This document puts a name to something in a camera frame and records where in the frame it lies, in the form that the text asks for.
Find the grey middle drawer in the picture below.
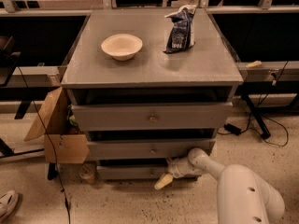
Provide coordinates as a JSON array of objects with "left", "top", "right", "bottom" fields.
[{"left": 88, "top": 138, "right": 216, "bottom": 160}]

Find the clear plastic cup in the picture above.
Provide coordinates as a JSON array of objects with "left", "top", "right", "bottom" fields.
[{"left": 79, "top": 163, "right": 95, "bottom": 184}]

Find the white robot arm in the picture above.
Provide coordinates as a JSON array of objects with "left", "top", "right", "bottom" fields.
[{"left": 154, "top": 148, "right": 285, "bottom": 224}]

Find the black floor cable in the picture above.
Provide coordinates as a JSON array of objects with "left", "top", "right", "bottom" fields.
[{"left": 217, "top": 61, "right": 290, "bottom": 147}]

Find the grey drawer cabinet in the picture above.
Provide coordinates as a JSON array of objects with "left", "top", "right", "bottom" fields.
[{"left": 62, "top": 8, "right": 242, "bottom": 168}]

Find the black cable on left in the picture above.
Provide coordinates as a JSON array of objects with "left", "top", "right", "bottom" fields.
[{"left": 15, "top": 66, "right": 72, "bottom": 224}]

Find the grey top drawer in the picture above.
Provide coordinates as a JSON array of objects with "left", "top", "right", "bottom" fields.
[{"left": 72, "top": 102, "right": 232, "bottom": 131}]

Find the yellow sponge piece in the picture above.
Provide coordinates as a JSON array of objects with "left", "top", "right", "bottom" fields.
[{"left": 246, "top": 61, "right": 262, "bottom": 68}]

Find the black power adapter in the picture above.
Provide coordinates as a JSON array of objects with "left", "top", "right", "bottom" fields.
[{"left": 224, "top": 124, "right": 241, "bottom": 135}]

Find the grey bottom drawer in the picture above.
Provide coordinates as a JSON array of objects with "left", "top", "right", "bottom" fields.
[{"left": 97, "top": 165, "right": 167, "bottom": 180}]

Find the blue white snack bag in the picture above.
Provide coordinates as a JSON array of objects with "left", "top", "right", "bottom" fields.
[{"left": 164, "top": 5, "right": 196, "bottom": 54}]

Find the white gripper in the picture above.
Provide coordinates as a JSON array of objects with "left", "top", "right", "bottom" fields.
[{"left": 154, "top": 157, "right": 203, "bottom": 190}]

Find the open cardboard box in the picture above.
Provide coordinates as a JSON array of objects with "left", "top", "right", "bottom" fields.
[{"left": 24, "top": 88, "right": 89, "bottom": 163}]

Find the grey drawer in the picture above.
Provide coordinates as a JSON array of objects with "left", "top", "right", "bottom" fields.
[
  {"left": 88, "top": 138, "right": 216, "bottom": 160},
  {"left": 97, "top": 165, "right": 167, "bottom": 180},
  {"left": 72, "top": 102, "right": 232, "bottom": 131}
]

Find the black table leg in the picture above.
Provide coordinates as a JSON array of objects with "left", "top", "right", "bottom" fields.
[{"left": 241, "top": 91, "right": 271, "bottom": 139}]

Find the white sneaker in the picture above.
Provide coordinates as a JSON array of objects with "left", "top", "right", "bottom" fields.
[{"left": 0, "top": 190, "right": 19, "bottom": 221}]

